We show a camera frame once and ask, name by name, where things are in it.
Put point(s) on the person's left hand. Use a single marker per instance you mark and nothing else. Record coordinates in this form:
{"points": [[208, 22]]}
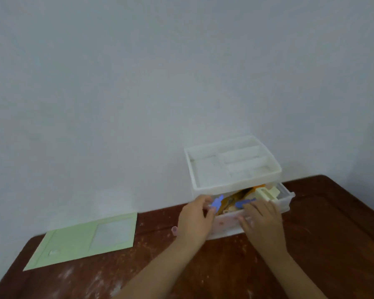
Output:
{"points": [[191, 222]]}

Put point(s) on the person's right hand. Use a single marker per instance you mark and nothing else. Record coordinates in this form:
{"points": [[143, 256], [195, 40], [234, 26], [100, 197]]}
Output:
{"points": [[265, 228]]}

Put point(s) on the person's left thumb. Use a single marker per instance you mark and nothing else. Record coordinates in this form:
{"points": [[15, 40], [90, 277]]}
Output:
{"points": [[211, 214]]}

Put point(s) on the person's right thumb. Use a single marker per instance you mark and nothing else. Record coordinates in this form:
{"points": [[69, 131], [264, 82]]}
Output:
{"points": [[243, 222]]}

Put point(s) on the clear plastic drawer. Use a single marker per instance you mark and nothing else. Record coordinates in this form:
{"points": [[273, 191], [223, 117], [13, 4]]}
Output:
{"points": [[226, 222]]}

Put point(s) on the person's left forearm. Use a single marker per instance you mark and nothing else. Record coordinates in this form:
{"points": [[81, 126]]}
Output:
{"points": [[155, 272]]}

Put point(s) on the person's right forearm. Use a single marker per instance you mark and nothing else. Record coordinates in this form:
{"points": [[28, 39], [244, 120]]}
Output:
{"points": [[291, 274]]}

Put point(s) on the blue plastic figure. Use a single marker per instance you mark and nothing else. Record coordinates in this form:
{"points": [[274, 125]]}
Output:
{"points": [[243, 203], [217, 203]]}

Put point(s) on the orange packet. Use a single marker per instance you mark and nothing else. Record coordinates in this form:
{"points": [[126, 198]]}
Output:
{"points": [[233, 199]]}

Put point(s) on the cream plastic clip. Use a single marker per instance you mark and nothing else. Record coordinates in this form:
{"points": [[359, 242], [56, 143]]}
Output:
{"points": [[267, 193]]}

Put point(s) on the white plastic drawer cabinet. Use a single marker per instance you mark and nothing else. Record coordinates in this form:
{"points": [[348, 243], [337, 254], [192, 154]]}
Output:
{"points": [[230, 166]]}

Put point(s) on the light green mat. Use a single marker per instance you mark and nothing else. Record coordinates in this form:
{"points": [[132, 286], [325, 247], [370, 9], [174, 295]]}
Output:
{"points": [[71, 242]]}

